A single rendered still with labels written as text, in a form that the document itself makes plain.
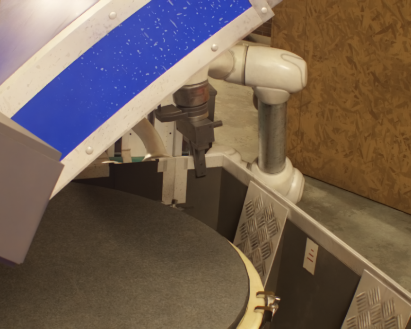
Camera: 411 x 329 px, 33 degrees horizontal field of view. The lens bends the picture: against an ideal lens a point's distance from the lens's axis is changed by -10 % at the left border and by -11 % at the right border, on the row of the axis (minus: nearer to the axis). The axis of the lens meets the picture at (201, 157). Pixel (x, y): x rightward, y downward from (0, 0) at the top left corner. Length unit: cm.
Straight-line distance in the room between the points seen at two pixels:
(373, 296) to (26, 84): 92
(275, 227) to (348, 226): 233
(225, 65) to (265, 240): 67
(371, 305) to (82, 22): 92
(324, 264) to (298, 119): 310
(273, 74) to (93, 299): 129
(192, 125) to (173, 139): 111
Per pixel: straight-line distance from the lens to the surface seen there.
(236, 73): 232
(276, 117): 247
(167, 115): 183
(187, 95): 183
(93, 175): 184
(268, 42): 848
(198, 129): 183
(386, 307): 138
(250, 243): 180
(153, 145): 230
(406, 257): 374
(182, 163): 191
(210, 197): 198
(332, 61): 440
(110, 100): 69
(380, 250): 378
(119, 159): 286
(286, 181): 273
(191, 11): 70
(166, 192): 192
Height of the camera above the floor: 159
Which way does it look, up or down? 19 degrees down
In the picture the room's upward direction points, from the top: 4 degrees clockwise
